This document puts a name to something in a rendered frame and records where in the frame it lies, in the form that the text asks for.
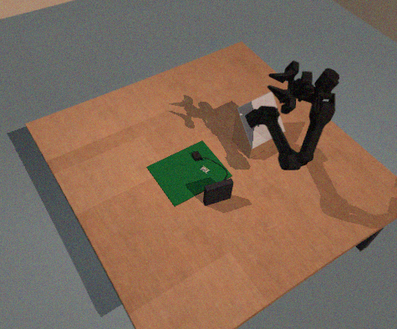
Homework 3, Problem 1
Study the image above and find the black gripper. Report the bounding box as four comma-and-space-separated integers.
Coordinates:
267, 60, 312, 114

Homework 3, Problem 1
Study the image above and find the black cooling fan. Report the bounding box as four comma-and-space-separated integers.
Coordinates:
203, 178, 233, 206

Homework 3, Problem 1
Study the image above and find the black cable with plug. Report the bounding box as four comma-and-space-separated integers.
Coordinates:
191, 151, 205, 161

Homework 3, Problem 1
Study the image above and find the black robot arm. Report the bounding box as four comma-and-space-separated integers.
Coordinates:
245, 68, 339, 170

